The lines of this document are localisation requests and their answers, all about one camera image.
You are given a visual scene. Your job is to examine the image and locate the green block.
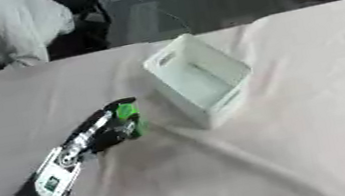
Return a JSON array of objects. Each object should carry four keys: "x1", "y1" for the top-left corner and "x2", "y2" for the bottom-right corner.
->
[{"x1": 113, "y1": 98, "x2": 151, "y2": 143}]

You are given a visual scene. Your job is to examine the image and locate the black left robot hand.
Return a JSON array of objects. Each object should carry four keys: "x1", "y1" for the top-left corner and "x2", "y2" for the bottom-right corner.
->
[{"x1": 55, "y1": 94, "x2": 152, "y2": 160}]

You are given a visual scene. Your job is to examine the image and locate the white open box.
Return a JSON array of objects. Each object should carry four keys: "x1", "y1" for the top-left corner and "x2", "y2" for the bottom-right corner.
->
[{"x1": 137, "y1": 23, "x2": 262, "y2": 140}]

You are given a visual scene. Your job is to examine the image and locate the white cable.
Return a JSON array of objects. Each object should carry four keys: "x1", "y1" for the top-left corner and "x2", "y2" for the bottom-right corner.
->
[{"x1": 111, "y1": 0, "x2": 193, "y2": 46}]

